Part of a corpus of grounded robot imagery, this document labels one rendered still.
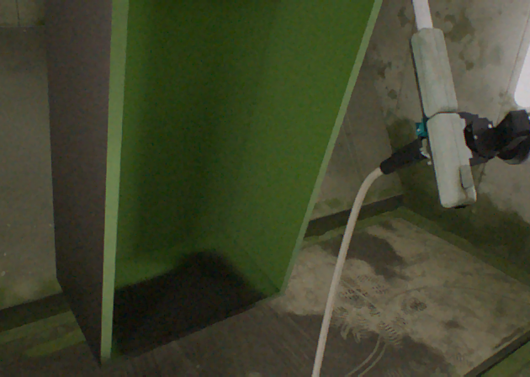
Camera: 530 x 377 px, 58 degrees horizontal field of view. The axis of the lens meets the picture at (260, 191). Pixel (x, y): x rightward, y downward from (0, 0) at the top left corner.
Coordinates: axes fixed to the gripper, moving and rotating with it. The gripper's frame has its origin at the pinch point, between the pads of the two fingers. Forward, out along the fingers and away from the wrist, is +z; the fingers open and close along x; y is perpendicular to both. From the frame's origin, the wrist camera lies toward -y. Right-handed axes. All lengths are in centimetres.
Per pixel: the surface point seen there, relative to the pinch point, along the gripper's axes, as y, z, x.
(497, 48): 110, -141, 81
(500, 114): 121, -145, 50
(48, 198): 143, 74, 23
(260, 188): 77, 5, 9
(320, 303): 141, -38, -33
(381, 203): 191, -111, 18
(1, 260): 140, 91, -1
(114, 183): 25, 51, 1
